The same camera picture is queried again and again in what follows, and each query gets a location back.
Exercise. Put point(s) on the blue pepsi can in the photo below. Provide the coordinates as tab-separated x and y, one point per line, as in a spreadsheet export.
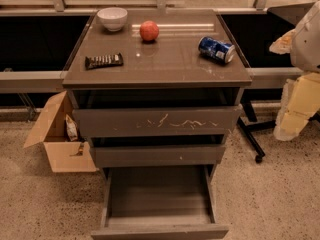
217	50

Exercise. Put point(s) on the grey drawer cabinet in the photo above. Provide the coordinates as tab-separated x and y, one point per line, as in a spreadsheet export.
168	72

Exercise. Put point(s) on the open bottom grey drawer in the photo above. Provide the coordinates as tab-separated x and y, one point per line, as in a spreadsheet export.
159	203

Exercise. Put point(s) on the dark snack bar wrapper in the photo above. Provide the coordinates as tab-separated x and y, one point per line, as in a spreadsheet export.
108	60

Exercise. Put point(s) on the open cardboard box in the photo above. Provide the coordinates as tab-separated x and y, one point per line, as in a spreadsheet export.
50	129

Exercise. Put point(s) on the top grey drawer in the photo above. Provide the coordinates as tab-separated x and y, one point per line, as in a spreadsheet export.
156	121

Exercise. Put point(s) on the middle grey drawer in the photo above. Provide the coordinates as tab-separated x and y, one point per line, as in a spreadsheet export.
157	155

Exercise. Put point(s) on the white ceramic bowl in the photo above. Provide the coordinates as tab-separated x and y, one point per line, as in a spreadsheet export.
113	18

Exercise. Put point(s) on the red apple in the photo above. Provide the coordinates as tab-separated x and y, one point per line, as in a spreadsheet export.
149	31

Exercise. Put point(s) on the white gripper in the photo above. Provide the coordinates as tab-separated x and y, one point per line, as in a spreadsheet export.
307	45

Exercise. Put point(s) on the black rolling stand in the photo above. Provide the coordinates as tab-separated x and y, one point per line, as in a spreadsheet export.
248	129

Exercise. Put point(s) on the snack bag in box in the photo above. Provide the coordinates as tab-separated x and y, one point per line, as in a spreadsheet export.
71	128

